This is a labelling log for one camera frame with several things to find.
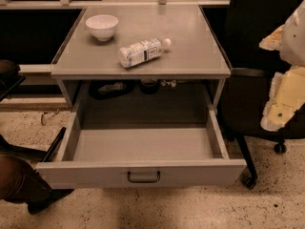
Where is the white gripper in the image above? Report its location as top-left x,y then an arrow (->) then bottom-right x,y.
259,0 -> 305,132

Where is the clear plastic water bottle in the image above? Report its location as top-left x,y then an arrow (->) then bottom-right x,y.
118,38 -> 172,69

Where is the open grey top drawer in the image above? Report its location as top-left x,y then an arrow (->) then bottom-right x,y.
37,83 -> 246,189

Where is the black office chair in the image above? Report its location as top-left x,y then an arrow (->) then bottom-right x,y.
218,0 -> 305,189

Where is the grey metal cabinet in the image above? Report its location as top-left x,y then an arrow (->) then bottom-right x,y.
51,4 -> 230,103

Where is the dark cup inside cabinet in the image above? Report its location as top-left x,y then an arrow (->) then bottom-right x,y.
140,79 -> 159,94

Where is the black bag inside cabinet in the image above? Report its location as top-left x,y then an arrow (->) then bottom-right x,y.
89,80 -> 134,100

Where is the white ceramic bowl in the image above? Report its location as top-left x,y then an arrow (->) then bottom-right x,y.
85,14 -> 118,41

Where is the dark side table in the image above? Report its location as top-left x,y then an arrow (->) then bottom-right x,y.
0,60 -> 26,101

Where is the black drawer handle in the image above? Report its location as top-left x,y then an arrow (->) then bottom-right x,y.
127,171 -> 161,184

